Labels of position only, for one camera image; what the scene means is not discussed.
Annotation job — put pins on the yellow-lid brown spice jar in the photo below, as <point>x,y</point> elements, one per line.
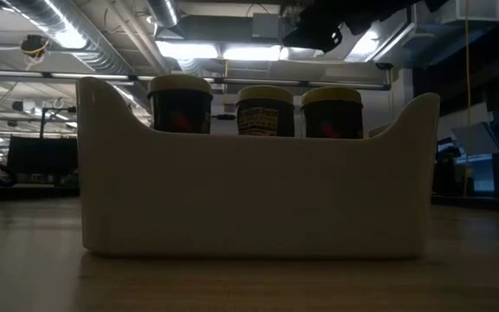
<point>332,117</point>
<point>180,108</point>
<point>265,117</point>

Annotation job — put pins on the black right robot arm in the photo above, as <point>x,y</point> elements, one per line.
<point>384,8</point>

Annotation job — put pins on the grey ceiling junction box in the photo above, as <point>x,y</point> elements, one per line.
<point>266,26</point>

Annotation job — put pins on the long horizontal silver pipe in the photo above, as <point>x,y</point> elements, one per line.
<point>340,84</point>

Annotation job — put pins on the bright ceiling light panel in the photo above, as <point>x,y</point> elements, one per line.
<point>186,50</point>
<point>249,53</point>

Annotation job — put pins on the small black clamp bar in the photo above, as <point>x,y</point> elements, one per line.
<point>225,117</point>

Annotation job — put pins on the white ceiling air unit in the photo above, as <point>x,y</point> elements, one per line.
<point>470,11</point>

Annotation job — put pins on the white tilted panel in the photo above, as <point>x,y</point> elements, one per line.
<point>475,138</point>

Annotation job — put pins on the black office chair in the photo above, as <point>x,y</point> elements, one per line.
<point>446,173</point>

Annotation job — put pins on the dark monitor on bench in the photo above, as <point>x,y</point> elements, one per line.
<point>41,156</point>

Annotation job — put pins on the rectangular silver air duct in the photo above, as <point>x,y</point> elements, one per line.
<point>362,45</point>

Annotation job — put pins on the dark ceiling security camera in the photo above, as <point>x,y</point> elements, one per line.
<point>384,66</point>

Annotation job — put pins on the narrow round silver duct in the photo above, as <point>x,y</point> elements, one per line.
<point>163,11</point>

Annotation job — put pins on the glass window dark frame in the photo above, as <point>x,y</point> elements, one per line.
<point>483,173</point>

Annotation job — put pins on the round silver air duct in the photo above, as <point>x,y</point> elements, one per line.
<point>37,8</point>

